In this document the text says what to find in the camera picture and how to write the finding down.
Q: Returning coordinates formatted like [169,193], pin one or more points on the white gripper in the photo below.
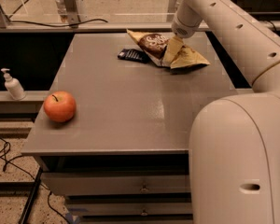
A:
[181,29]

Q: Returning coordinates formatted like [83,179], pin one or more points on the brown sea salt chip bag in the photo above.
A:
[154,46]

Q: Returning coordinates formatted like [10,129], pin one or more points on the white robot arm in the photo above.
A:
[234,143]

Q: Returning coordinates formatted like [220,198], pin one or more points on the dark blue rxbar wrapper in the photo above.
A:
[133,55]

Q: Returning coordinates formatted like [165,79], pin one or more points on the grey drawer cabinet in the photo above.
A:
[130,116]

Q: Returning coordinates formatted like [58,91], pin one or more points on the red apple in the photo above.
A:
[60,106]

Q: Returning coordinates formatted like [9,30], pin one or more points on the white pump bottle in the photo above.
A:
[12,85]

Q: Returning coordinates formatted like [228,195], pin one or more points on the upper grey drawer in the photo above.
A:
[116,183]

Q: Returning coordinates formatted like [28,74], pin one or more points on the grey drawer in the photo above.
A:
[116,183]
[131,206]

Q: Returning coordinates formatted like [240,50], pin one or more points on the lower grey drawer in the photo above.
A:
[131,206]

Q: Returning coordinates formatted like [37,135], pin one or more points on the left metal bracket post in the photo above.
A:
[68,12]

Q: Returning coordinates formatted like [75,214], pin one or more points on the black floor rail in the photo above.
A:
[31,198]

